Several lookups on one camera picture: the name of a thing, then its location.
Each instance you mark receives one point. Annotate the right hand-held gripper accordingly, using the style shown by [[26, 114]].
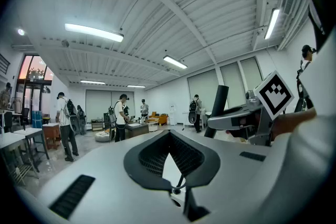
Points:
[[274, 94]]

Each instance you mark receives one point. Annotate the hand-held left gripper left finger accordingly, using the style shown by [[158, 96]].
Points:
[[105, 165]]

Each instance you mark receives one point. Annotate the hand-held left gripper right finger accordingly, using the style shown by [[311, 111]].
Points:
[[236, 173]]

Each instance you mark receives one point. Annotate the person's right forearm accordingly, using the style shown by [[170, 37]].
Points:
[[294, 123]]

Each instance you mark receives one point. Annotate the round grey floor cushion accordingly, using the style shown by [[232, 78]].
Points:
[[103, 137]]

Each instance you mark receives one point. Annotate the white roller blind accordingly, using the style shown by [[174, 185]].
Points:
[[98, 105], [250, 70], [231, 84], [131, 97], [203, 86]]

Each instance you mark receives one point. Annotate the low wooden shelf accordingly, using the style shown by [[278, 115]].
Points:
[[97, 124]]

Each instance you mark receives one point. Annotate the black display cabinet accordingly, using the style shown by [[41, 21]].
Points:
[[106, 120]]

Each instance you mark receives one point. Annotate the brown desk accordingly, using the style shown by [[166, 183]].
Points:
[[137, 132]]

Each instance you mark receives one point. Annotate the brown wooden cabinet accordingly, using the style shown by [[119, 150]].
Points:
[[51, 135]]

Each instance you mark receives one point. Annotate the white round coffee table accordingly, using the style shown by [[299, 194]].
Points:
[[153, 126]]

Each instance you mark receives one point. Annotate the white water dispenser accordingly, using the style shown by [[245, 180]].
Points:
[[172, 114]]

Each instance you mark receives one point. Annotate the orange sofa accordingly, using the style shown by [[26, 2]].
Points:
[[160, 118]]

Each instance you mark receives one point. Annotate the grey metal table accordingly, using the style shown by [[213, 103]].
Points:
[[31, 133]]

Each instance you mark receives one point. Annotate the long ceiling tube light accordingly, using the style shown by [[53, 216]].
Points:
[[92, 82], [94, 32], [272, 23], [175, 62], [136, 86]]

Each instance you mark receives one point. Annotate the blue box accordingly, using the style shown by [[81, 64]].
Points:
[[36, 118]]

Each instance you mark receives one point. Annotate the black office chair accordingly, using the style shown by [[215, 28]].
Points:
[[25, 115]]

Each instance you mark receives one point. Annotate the arched glass door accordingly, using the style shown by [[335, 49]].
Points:
[[34, 81]]

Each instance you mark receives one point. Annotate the person's black shirt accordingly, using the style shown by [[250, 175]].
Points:
[[319, 38]]

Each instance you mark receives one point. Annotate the round ceiling sensor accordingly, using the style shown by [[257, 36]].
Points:
[[65, 43]]

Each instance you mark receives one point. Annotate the round ceiling light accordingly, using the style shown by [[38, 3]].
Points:
[[21, 32]]

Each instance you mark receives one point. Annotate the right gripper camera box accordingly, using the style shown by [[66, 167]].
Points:
[[252, 98]]

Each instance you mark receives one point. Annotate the dark wall frame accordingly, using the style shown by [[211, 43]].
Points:
[[4, 64]]

